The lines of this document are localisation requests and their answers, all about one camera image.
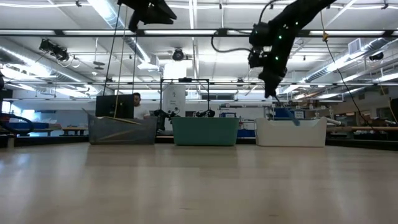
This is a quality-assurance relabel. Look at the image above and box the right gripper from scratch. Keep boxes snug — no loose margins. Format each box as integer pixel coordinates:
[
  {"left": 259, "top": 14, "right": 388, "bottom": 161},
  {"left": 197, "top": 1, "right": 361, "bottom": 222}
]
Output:
[{"left": 258, "top": 40, "right": 292, "bottom": 99}]

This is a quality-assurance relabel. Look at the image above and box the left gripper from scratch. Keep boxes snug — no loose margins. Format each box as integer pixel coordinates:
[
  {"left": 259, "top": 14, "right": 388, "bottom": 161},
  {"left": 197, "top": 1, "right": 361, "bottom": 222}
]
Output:
[{"left": 117, "top": 0, "right": 177, "bottom": 25}]

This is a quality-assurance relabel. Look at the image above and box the blue crate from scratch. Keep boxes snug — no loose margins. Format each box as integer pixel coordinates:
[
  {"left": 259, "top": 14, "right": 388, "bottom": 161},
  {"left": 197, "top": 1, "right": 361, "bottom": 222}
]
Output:
[{"left": 275, "top": 107, "right": 306, "bottom": 120}]

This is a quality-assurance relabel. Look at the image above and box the white plastic bin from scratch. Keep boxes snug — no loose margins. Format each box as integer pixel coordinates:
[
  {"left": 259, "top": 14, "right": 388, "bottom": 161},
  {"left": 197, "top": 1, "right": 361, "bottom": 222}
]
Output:
[{"left": 254, "top": 116, "right": 328, "bottom": 147}]

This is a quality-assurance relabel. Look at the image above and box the teal plastic bin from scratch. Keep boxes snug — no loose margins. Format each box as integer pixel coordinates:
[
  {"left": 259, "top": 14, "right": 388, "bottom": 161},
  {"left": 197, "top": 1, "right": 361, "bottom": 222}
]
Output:
[{"left": 170, "top": 116, "right": 240, "bottom": 147}]

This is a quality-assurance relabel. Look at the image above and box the white panel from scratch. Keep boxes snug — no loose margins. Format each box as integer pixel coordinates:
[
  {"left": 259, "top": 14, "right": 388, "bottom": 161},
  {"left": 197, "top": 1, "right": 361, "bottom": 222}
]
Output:
[{"left": 162, "top": 84, "right": 187, "bottom": 118}]

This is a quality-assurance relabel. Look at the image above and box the white air vent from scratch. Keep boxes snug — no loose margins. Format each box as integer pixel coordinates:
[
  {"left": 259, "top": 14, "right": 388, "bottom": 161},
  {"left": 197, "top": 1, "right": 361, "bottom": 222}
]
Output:
[{"left": 348, "top": 37, "right": 363, "bottom": 55}]

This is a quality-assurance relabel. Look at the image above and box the long wooden rod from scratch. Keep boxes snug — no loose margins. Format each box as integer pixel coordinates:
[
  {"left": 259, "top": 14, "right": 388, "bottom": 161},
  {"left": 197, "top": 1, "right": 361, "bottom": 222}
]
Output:
[{"left": 326, "top": 126, "right": 398, "bottom": 132}]

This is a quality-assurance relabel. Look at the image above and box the person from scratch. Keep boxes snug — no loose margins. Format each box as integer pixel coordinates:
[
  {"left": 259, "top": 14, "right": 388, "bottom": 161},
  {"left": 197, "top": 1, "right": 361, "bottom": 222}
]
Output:
[{"left": 132, "top": 92, "right": 151, "bottom": 120}]

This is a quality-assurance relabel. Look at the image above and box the black monitor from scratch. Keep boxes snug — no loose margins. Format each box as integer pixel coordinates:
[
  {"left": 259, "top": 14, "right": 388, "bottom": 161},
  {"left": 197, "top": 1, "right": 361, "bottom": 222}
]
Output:
[{"left": 95, "top": 94, "right": 135, "bottom": 119}]

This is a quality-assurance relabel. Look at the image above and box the grey plastic bin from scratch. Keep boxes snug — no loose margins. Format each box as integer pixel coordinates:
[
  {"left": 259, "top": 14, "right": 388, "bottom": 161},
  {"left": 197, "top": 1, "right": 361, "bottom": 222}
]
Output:
[{"left": 86, "top": 113, "right": 159, "bottom": 146}]

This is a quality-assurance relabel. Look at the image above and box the wooden background table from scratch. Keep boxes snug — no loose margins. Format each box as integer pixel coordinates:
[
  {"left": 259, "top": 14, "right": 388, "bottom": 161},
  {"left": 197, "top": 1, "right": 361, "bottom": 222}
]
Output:
[{"left": 61, "top": 126, "right": 86, "bottom": 136}]

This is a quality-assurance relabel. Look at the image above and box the blue bench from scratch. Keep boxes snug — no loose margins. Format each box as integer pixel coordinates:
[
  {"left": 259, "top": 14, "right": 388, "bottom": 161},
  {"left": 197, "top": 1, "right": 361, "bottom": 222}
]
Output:
[{"left": 6, "top": 121, "right": 62, "bottom": 133}]

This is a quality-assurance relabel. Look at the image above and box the black overhead camera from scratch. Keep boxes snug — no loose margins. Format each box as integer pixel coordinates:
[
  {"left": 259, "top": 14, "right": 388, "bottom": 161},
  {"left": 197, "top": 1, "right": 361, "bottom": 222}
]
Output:
[{"left": 248, "top": 51, "right": 265, "bottom": 68}]

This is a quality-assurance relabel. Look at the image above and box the round black ceiling camera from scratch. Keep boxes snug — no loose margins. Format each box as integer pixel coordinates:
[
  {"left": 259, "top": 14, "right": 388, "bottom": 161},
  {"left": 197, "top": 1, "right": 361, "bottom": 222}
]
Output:
[{"left": 172, "top": 47, "right": 185, "bottom": 62}]

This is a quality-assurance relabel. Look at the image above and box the silver air duct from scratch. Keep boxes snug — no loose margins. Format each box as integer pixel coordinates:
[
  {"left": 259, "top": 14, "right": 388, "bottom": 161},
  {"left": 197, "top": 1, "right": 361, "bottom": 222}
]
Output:
[
  {"left": 90, "top": 0, "right": 152, "bottom": 63},
  {"left": 303, "top": 37, "right": 398, "bottom": 83},
  {"left": 0, "top": 46, "right": 83, "bottom": 83}
]

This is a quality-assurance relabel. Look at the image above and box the black hanging cable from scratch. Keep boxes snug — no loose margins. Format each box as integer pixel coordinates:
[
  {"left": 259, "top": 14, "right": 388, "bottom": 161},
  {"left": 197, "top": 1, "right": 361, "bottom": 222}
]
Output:
[
  {"left": 132, "top": 30, "right": 139, "bottom": 94},
  {"left": 103, "top": 4, "right": 121, "bottom": 96}
]

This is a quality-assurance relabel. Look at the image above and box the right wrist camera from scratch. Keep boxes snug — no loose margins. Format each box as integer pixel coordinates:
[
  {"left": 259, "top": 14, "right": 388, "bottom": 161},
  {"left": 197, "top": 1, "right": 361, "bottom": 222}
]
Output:
[{"left": 248, "top": 21, "right": 271, "bottom": 47}]

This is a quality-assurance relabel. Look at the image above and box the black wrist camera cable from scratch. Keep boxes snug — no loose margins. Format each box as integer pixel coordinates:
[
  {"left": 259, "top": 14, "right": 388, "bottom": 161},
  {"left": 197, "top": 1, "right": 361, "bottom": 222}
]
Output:
[{"left": 210, "top": 29, "right": 253, "bottom": 54}]

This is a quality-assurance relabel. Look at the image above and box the black background station frame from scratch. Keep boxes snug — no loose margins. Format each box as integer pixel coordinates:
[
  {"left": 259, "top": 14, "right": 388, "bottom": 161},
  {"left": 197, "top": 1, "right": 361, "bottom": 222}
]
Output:
[{"left": 160, "top": 77, "right": 210, "bottom": 119}]

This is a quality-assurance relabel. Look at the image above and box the black cable yellow tie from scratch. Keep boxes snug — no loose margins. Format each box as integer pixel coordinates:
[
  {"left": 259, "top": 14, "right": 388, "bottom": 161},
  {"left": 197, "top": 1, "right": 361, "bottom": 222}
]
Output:
[{"left": 320, "top": 11, "right": 376, "bottom": 131}]

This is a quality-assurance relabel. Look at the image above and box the black ceiling camera rig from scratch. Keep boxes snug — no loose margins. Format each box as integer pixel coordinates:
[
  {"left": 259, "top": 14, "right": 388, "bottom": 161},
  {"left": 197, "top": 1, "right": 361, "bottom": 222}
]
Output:
[{"left": 39, "top": 39, "right": 70, "bottom": 62}]

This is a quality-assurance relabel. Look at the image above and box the black table frame rail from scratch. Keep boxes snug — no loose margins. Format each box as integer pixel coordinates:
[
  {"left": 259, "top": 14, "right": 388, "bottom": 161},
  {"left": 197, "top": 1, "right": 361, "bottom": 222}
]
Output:
[{"left": 0, "top": 135, "right": 398, "bottom": 151}]

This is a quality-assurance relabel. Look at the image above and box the black overhead frame beam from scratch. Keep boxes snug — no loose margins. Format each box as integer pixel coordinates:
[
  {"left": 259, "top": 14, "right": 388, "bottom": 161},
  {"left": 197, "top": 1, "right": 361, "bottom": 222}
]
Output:
[{"left": 0, "top": 29, "right": 398, "bottom": 39}]

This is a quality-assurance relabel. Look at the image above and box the black looped hose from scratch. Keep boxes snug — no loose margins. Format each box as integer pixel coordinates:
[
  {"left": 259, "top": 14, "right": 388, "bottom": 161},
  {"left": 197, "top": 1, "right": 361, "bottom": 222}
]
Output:
[{"left": 0, "top": 113, "right": 35, "bottom": 136}]

